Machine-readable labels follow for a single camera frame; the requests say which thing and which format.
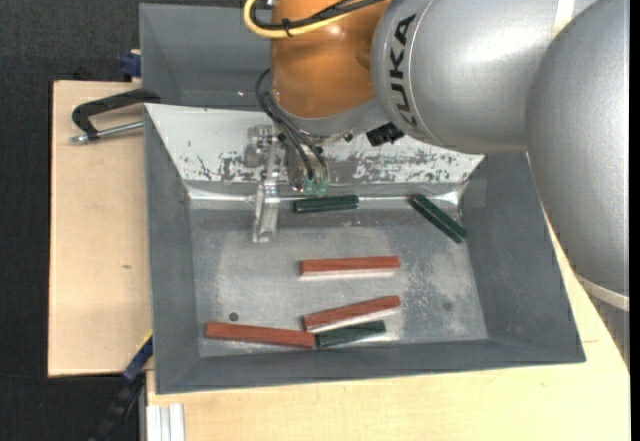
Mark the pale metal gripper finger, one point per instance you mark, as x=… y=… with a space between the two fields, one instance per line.
x=258 y=221
x=272 y=214

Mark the dark green flat block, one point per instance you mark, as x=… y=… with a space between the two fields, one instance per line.
x=438 y=219
x=350 y=333
x=326 y=204

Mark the grey metal bin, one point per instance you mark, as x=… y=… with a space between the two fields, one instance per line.
x=240 y=274

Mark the red-brown flat block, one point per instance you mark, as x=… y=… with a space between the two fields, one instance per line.
x=257 y=334
x=350 y=311
x=350 y=265

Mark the pale wood flat board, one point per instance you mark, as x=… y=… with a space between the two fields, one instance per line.
x=100 y=239

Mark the black cylinder on white bracket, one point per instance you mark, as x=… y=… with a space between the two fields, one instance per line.
x=384 y=134

